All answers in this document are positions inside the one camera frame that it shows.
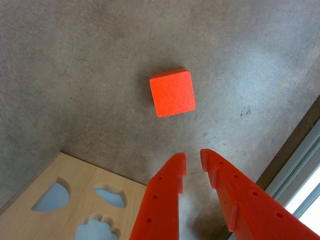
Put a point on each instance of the red cube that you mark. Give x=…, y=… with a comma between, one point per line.
x=172, y=92

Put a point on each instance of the aluminium profile rail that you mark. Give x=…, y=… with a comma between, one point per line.
x=300, y=170

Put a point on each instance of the wooden shape sorter box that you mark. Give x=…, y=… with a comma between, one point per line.
x=82, y=180

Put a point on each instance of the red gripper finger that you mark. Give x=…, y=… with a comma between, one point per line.
x=160, y=205
x=250, y=207

